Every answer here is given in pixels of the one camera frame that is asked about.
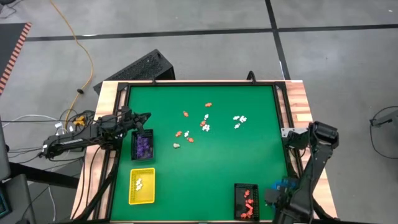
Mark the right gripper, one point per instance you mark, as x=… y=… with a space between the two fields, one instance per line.
x=280 y=203

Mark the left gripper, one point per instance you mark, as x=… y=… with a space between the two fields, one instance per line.
x=129 y=122

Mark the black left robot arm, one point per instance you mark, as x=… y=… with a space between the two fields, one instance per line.
x=77 y=137

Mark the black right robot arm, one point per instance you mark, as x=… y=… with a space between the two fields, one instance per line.
x=311 y=174

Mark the blue plastic mesh basket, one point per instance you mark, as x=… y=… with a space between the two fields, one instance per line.
x=284 y=183

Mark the black plastic mesh basket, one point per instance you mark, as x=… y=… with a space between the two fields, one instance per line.
x=239 y=202
x=133 y=155

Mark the beige plastic skull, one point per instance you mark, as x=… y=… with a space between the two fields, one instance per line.
x=176 y=145

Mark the black perforated computer case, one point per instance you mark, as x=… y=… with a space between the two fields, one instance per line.
x=143 y=67

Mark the yellow plastic mesh basket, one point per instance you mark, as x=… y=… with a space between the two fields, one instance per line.
x=147 y=197

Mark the wooden table board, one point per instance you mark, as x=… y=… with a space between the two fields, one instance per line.
x=297 y=99

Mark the black floor beam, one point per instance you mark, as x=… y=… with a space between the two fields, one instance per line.
x=40 y=175

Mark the grey cabinet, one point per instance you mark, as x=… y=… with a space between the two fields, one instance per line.
x=3 y=149

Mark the black orange striped floor mat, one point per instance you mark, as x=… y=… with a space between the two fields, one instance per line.
x=9 y=37

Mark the black metal table frame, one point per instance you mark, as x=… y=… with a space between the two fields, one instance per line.
x=202 y=83

